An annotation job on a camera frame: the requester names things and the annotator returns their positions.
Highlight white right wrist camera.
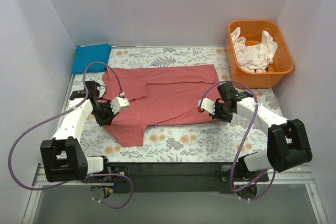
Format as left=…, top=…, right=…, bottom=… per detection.
left=197, top=98, right=215, bottom=115

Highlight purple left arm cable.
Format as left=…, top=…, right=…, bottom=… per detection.
left=8, top=62, right=134, bottom=209

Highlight floral table mat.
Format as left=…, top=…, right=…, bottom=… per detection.
left=80, top=47, right=267, bottom=162

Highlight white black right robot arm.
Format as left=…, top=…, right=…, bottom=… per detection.
left=200, top=82, right=313, bottom=181

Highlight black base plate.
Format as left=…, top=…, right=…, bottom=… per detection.
left=81, top=163, right=270, bottom=195

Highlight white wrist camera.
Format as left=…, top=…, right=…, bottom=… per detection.
left=110, top=97, right=130, bottom=114
left=197, top=98, right=215, bottom=115

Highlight orange plastic basket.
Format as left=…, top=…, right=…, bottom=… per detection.
left=226, top=19, right=294, bottom=89

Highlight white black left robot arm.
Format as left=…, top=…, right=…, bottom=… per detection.
left=40, top=81, right=128, bottom=182

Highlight white t shirts in basket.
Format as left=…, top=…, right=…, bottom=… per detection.
left=231, top=27, right=278, bottom=73

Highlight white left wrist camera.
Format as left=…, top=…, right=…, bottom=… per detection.
left=110, top=97, right=130, bottom=114

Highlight folded blue t shirt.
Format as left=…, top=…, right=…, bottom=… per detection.
left=71, top=44, right=112, bottom=74

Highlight aluminium frame rail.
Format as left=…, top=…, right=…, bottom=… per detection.
left=33, top=163, right=316, bottom=187

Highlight red t shirt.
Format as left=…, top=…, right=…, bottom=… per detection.
left=102, top=65, right=219, bottom=147

